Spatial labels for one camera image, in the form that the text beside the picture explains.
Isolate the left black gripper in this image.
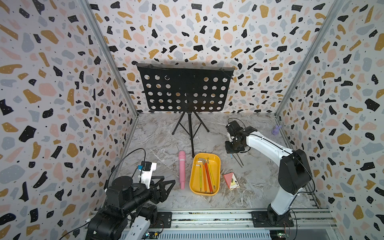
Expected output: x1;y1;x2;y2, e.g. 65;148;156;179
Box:
122;174;176;217

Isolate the yellow plastic storage tray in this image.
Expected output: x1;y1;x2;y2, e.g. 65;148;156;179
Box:
190;153;221;196

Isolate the yellow-sleeved hex key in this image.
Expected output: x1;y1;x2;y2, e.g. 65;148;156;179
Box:
207;158;216;189

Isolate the green-sleeved hex key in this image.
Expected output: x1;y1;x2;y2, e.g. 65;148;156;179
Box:
196;164;203;192

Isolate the red-sleeved hex key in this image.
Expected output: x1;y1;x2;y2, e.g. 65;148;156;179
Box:
199;158;213;194

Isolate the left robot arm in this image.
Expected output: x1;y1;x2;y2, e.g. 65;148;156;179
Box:
86;176;176;240

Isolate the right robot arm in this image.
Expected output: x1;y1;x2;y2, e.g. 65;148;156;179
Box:
225;121;313;226

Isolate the red playing card box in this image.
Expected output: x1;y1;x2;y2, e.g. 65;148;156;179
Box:
223;172;240;190

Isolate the pink toy microphone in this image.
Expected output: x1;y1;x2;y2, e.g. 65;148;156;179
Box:
179;151;186;190

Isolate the small purple figurine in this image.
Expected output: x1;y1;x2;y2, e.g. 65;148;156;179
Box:
272;125;282;136

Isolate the black perforated music stand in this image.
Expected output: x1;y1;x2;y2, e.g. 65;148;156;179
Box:
137;64;235;145

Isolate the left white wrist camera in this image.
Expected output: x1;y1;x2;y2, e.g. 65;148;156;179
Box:
138;161;157;189

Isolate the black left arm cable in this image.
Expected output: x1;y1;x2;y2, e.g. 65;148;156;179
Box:
56;148;148;240

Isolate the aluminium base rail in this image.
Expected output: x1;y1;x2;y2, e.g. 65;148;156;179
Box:
121;209;343;240

